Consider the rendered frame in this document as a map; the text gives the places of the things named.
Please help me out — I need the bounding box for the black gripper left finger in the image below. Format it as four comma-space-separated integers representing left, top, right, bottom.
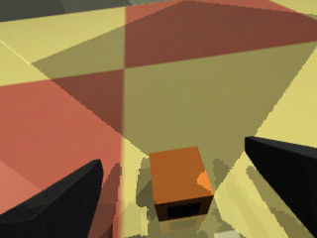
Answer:
0, 159, 104, 238

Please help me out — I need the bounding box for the orange block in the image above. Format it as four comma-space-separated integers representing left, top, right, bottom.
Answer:
149, 146, 214, 222

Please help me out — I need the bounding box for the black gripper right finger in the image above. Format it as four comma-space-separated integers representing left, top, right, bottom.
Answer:
245, 136, 317, 238

